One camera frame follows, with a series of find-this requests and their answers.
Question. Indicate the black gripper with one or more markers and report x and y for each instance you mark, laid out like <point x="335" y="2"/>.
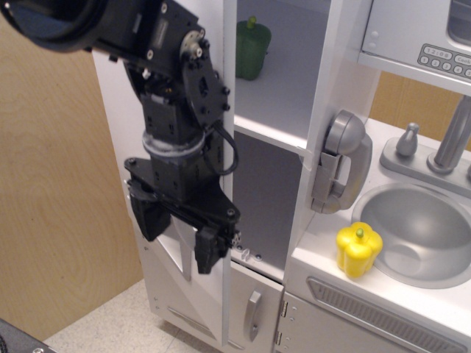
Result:
<point x="189" y="190"/>

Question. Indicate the silver fridge door handle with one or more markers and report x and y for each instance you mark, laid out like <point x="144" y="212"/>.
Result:
<point x="186" y="235"/>

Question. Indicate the white toy fridge door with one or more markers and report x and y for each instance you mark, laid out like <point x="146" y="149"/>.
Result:
<point x="125" y="114"/>

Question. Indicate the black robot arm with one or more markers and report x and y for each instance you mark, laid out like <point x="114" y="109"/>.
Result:
<point x="167" y="60"/>

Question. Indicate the white lower freezer door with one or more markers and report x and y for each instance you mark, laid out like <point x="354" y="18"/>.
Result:
<point x="239" y="305"/>

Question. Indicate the white toy kitchen cabinet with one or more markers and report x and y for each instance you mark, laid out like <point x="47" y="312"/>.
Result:
<point x="312" y="73"/>

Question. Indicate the grey toy telephone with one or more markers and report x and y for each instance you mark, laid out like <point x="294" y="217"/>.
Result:
<point x="343" y="164"/>

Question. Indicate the yellow toy bell pepper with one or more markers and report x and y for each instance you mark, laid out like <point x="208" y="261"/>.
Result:
<point x="357" y="248"/>

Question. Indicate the black case corner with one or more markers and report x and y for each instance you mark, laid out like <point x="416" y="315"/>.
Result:
<point x="15" y="340"/>

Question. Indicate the green toy bell pepper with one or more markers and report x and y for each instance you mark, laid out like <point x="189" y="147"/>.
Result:
<point x="252" y="42"/>

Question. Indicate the silver toy sink basin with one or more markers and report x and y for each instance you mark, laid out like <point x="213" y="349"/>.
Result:
<point x="426" y="235"/>

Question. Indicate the silver oven vent panel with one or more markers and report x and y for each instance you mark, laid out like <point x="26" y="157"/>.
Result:
<point x="392" y="326"/>

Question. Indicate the silver toy faucet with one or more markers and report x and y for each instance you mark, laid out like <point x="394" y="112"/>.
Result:
<point x="442" y="167"/>

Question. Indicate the toy microwave with keypad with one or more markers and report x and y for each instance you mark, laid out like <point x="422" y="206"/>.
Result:
<point x="428" y="41"/>

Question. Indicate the silver freezer door handle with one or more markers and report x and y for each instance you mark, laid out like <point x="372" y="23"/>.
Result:
<point x="250" y="326"/>

